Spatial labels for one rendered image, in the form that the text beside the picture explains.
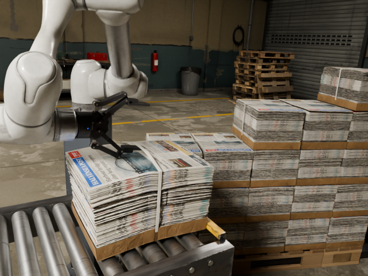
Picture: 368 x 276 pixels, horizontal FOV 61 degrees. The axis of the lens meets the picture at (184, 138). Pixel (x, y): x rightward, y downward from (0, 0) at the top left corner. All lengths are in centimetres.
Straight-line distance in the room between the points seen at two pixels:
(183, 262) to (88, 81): 106
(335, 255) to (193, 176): 166
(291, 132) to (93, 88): 109
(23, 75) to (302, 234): 189
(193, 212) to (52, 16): 74
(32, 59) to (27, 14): 731
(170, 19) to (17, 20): 371
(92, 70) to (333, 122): 136
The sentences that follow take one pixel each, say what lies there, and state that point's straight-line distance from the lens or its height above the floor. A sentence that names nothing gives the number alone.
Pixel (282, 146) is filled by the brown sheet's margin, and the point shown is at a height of 86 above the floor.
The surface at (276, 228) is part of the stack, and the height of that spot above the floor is 32.
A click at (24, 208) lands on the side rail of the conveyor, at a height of 80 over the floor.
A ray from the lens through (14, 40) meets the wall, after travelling 797.
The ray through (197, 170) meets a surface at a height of 102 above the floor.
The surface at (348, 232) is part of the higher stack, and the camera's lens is 240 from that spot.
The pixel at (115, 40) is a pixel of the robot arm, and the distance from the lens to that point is 135.
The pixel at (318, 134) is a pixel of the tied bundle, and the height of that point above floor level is 92.
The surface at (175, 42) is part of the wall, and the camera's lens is 915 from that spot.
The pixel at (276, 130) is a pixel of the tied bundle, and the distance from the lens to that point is 182.
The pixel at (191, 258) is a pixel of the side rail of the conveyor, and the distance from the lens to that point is 95.
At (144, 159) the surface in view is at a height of 104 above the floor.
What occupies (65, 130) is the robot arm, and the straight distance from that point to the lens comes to 87.
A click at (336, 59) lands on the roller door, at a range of 925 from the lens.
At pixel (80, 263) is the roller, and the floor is 80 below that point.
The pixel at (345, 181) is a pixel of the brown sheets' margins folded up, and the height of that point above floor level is 63.
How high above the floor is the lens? 138
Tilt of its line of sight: 17 degrees down
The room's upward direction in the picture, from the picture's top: 3 degrees clockwise
